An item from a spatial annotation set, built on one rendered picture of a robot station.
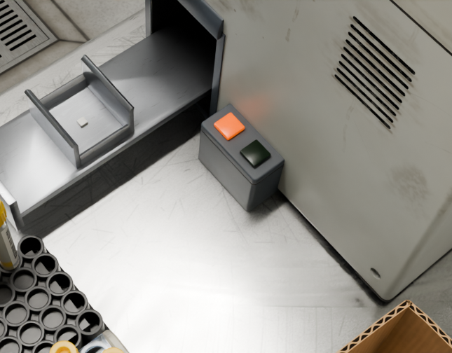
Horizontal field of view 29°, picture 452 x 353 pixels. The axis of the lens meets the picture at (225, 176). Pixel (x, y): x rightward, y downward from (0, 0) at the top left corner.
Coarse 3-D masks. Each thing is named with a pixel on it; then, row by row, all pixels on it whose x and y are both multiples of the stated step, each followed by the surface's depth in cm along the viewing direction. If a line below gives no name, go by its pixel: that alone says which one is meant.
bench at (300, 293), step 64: (64, 64) 70; (192, 128) 68; (64, 192) 64; (128, 192) 65; (192, 192) 65; (64, 256) 62; (128, 256) 62; (192, 256) 63; (256, 256) 63; (320, 256) 63; (448, 256) 64; (128, 320) 60; (192, 320) 60; (256, 320) 61; (320, 320) 61; (448, 320) 62
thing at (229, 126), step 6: (228, 114) 62; (222, 120) 62; (228, 120) 62; (234, 120) 62; (216, 126) 62; (222, 126) 62; (228, 126) 62; (234, 126) 62; (240, 126) 62; (222, 132) 61; (228, 132) 61; (234, 132) 61; (228, 138) 61
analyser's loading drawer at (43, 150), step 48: (144, 48) 66; (192, 48) 66; (48, 96) 62; (96, 96) 64; (144, 96) 64; (192, 96) 64; (0, 144) 61; (48, 144) 62; (96, 144) 61; (0, 192) 57; (48, 192) 60
